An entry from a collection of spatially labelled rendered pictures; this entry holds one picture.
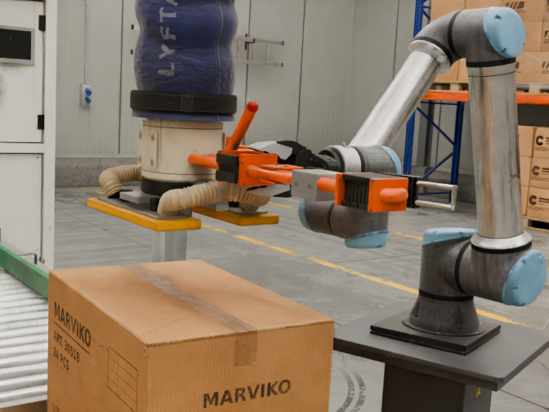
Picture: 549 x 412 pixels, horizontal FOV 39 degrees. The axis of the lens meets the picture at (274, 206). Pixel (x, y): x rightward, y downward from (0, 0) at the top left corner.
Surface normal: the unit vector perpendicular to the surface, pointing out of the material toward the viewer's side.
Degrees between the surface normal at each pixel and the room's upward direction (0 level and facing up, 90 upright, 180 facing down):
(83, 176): 90
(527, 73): 90
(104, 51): 90
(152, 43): 73
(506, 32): 82
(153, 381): 90
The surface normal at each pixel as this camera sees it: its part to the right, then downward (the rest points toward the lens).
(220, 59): 0.79, -0.12
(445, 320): -0.14, -0.23
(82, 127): 0.58, 0.14
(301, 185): -0.81, 0.04
